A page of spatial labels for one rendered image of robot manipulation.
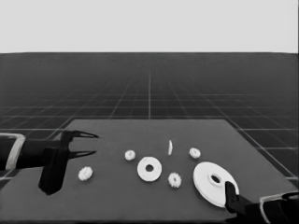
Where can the white toothed gear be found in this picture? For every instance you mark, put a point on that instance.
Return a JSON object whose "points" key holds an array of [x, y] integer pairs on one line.
{"points": [[127, 155], [191, 153], [82, 174], [171, 180]]}

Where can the large thick white disc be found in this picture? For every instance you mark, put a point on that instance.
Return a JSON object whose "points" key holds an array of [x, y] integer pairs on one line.
{"points": [[204, 186]]}

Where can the white round carrier with pins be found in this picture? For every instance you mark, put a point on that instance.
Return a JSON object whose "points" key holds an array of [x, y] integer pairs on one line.
{"points": [[142, 170]]}

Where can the small white T-shaped piece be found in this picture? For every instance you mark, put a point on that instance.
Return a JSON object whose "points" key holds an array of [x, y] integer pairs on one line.
{"points": [[170, 147]]}

